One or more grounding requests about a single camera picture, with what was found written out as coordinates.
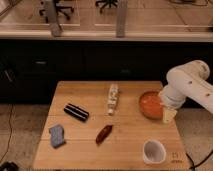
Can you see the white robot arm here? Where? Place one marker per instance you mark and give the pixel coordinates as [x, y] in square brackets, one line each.
[186, 81]

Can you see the orange bowl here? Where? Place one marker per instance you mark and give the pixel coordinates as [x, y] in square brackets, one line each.
[150, 105]

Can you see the black office chair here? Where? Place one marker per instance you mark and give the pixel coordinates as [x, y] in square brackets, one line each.
[59, 9]
[105, 3]

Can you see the grey metal post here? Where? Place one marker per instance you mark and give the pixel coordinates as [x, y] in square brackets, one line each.
[52, 18]
[121, 18]

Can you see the grey metal post right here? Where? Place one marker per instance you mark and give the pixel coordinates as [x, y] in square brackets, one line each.
[121, 18]

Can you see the black office chair left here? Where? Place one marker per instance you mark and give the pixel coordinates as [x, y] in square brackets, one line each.
[59, 9]

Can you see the blue sponge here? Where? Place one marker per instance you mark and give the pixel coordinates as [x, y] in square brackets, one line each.
[57, 136]

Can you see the black office chair right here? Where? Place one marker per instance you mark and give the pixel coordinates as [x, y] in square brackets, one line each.
[105, 3]

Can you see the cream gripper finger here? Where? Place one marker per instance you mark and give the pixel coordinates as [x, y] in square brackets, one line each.
[168, 115]

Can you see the black object on floor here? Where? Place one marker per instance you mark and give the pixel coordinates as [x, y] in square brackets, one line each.
[9, 166]

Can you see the dark red pepper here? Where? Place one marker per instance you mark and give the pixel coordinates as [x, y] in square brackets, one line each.
[103, 134]

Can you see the grey metal post left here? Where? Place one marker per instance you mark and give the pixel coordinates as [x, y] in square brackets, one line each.
[52, 18]

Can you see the black striped case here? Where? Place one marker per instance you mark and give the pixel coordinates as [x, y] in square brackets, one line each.
[76, 112]

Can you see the white tube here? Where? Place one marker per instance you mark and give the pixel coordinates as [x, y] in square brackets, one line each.
[112, 98]

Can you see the white ceramic cup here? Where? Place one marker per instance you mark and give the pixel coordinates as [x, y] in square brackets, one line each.
[154, 152]

